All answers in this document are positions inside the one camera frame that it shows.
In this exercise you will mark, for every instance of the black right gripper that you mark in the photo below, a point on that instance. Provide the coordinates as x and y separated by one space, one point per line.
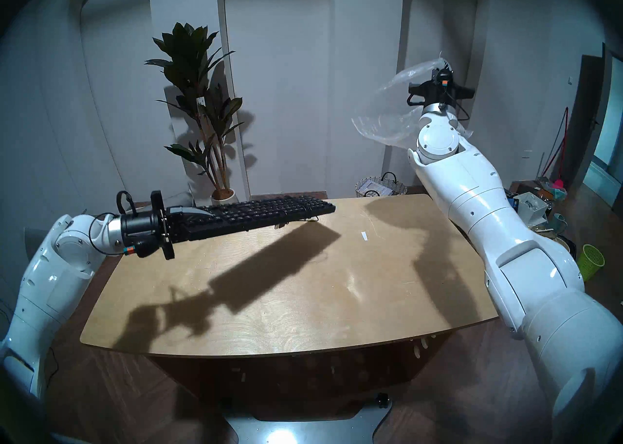
440 95

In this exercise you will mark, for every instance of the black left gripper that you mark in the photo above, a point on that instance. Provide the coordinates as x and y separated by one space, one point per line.
141 229

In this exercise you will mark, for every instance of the clear plastic wrapping bag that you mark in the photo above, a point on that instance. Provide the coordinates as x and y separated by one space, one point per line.
389 121

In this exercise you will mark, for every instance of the black keyboard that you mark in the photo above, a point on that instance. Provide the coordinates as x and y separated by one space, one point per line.
253 214

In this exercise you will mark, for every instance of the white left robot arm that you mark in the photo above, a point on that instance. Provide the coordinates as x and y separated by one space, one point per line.
44 292

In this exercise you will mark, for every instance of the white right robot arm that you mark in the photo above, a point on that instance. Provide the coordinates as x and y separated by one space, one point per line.
511 243

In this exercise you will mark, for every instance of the grey rolled mat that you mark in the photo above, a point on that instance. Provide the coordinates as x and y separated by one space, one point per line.
182 198

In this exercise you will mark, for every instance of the white printed paper sheet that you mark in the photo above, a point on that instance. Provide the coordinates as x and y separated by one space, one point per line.
374 187

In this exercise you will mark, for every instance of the white open box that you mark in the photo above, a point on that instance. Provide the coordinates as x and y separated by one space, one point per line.
533 207

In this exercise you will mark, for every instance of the dark brown door leaf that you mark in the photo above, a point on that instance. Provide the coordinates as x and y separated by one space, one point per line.
586 107

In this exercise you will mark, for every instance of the tall dark potted plant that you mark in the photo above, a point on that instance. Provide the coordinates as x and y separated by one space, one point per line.
187 58

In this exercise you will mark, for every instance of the teal mug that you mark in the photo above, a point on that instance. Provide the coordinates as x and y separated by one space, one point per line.
558 224

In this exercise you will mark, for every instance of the green plastic waste basket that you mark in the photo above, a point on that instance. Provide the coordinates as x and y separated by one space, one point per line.
591 263

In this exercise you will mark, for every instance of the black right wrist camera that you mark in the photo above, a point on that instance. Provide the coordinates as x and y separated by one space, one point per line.
444 76

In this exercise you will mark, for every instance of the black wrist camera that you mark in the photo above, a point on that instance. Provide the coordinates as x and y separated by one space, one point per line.
146 248
444 76

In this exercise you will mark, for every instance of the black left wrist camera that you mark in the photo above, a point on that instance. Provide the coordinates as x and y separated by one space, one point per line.
146 248

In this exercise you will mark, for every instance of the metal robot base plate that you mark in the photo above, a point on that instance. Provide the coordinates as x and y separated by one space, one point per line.
302 431

